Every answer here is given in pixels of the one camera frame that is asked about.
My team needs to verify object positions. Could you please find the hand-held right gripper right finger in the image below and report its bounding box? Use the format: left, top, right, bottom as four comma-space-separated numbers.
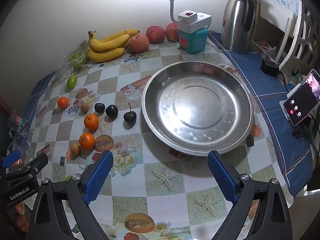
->
207, 150, 294, 240

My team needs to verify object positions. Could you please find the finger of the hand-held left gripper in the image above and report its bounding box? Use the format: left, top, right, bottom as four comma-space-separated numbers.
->
4, 153, 49, 180
0, 149, 21, 169

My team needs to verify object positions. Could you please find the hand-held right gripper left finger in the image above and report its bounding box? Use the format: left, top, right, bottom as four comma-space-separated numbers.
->
27, 150, 114, 240

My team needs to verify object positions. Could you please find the orange with long stem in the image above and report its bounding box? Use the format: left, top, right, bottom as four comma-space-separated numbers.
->
79, 131, 96, 150

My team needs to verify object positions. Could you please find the orange with short stem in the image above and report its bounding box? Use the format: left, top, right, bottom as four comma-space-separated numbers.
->
84, 114, 100, 130

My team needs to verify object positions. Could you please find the round metal basin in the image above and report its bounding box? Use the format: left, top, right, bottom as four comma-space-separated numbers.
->
141, 61, 254, 155

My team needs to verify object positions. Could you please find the person's left hand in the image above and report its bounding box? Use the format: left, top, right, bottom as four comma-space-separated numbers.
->
14, 200, 29, 233

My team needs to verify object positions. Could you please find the clear glass mug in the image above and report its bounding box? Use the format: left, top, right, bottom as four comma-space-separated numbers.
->
7, 110, 31, 138

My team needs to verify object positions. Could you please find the printed checkered tablecloth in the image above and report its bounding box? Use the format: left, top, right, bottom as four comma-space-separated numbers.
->
21, 30, 316, 240

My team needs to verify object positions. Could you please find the dark cherry with stem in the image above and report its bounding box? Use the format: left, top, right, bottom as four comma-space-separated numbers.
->
123, 101, 137, 124

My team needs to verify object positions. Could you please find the clear plastic bag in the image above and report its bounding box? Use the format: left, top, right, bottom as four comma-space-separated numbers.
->
59, 42, 91, 80

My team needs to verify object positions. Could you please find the smartphone with lit screen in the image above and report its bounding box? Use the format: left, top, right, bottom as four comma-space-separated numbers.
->
286, 69, 320, 126

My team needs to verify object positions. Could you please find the colourful snack packet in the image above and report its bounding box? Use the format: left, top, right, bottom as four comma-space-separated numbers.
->
285, 74, 304, 92

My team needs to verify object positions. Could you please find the black power adapter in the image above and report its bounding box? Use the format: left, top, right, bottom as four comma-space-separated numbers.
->
261, 59, 280, 78

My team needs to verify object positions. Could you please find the yellow banana bunch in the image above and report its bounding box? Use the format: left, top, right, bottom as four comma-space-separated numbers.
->
86, 29, 140, 63

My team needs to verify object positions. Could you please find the plastic bag with red contents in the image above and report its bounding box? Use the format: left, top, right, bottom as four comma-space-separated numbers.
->
254, 40, 278, 60

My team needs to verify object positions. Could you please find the orange-pink peach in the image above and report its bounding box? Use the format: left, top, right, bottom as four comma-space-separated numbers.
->
129, 34, 150, 54

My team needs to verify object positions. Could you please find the teal plastic box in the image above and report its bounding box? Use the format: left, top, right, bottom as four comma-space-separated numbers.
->
178, 27, 209, 55

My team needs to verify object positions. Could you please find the red apple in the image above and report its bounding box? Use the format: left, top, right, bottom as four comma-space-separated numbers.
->
165, 22, 180, 42
146, 25, 166, 44

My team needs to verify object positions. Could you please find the stainless steel thermos jug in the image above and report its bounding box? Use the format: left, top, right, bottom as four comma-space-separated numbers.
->
220, 0, 258, 54

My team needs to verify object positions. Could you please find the white switched power socket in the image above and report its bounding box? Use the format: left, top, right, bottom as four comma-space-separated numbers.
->
177, 10, 212, 34

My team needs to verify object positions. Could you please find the white wooden rack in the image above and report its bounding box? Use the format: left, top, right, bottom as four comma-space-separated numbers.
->
250, 0, 320, 67

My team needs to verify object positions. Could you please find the black phone cable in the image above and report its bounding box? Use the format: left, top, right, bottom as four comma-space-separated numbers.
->
291, 115, 317, 139

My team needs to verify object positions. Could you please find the black adapter cable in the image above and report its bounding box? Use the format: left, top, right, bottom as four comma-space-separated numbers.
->
277, 70, 287, 87

